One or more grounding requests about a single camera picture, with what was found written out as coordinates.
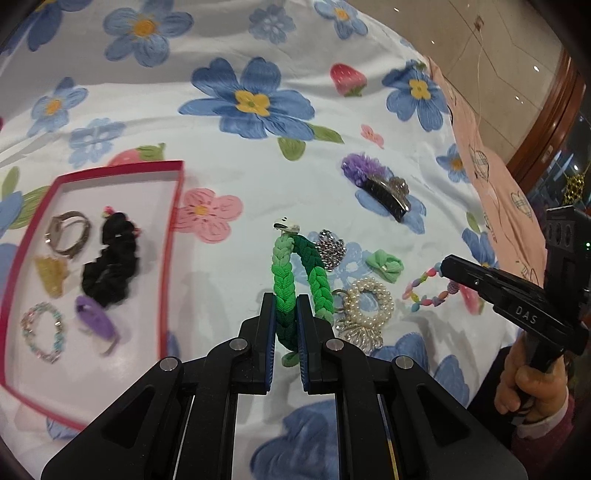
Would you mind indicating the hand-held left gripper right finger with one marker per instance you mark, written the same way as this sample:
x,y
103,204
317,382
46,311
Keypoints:
x,y
302,341

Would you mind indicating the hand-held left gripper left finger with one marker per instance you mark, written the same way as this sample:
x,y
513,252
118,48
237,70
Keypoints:
x,y
270,341

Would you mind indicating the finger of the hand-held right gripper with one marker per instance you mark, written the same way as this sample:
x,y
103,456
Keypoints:
x,y
480,290
489,272

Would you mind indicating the red shallow box tray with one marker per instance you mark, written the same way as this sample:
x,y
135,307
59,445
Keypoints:
x,y
138,258

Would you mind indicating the black scrunchie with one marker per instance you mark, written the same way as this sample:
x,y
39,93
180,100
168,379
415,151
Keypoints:
x,y
111,277

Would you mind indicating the purple hair clip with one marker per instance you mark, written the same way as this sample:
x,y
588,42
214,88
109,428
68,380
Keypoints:
x,y
92,318

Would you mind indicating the small pink hair clip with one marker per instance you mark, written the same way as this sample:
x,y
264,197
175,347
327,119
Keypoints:
x,y
108,211

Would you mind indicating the yellow hair claw clip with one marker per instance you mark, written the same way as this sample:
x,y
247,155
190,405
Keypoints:
x,y
51,274

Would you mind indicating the person's right forearm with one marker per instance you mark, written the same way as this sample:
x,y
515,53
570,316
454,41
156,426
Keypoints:
x,y
549,429

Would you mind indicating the person's right hand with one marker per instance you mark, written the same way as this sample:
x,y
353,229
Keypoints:
x,y
531,383

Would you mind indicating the pink printed blanket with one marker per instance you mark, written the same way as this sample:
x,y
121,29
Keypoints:
x,y
498,184

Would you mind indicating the mint green bow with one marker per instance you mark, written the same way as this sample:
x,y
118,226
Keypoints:
x,y
385,265

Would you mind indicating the yellow lattice ornament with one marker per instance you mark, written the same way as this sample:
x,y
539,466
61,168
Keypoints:
x,y
575,187

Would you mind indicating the grey rhinestone hair claw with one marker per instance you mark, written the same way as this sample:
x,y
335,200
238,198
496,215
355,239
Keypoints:
x,y
399,184

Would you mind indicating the black glitter hair clip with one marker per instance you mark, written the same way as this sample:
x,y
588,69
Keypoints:
x,y
385,198

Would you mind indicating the purple flower hair accessory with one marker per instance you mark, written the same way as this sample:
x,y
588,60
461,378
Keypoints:
x,y
360,166

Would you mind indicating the brown wooden door frame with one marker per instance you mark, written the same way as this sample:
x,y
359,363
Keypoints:
x,y
554,124

